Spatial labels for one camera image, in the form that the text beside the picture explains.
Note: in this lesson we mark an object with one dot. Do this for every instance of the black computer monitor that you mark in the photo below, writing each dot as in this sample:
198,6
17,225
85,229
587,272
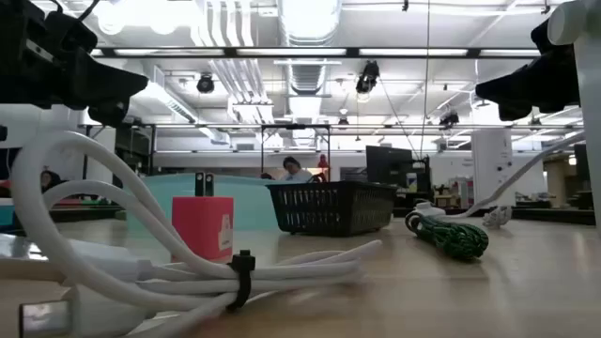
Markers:
387,164

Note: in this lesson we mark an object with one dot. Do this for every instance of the black overhead camera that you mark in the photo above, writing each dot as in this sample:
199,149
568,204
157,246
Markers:
368,77

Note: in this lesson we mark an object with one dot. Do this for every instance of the black overhead frame bar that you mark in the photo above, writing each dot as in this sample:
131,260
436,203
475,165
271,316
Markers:
352,52

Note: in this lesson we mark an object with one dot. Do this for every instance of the teal translucent plastic bin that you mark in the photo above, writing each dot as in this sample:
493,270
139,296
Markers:
253,202

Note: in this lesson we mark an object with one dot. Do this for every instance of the black mesh plastic basket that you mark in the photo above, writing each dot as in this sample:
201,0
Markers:
333,209

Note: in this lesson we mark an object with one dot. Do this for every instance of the white pillar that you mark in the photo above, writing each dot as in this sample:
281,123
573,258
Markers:
493,164

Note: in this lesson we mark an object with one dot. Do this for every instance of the small red object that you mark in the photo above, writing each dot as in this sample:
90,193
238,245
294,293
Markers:
323,162

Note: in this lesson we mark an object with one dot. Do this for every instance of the dark green stick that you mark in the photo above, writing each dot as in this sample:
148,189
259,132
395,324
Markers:
455,239

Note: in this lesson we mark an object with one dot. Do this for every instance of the pink USB wall charger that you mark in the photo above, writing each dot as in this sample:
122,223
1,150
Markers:
197,225

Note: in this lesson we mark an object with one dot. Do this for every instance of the black ceiling spotlight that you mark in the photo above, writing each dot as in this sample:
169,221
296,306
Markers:
205,84
449,119

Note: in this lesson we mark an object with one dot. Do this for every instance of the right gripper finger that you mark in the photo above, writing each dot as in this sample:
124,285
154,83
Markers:
515,112
530,87

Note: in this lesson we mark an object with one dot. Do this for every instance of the black background rig frame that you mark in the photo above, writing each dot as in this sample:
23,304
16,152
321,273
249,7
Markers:
296,126

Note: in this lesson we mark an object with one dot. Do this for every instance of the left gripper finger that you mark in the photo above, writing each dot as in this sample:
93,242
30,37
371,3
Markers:
108,84
110,115

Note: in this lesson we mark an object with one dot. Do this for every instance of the clear item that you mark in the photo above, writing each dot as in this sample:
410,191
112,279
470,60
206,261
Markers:
497,217

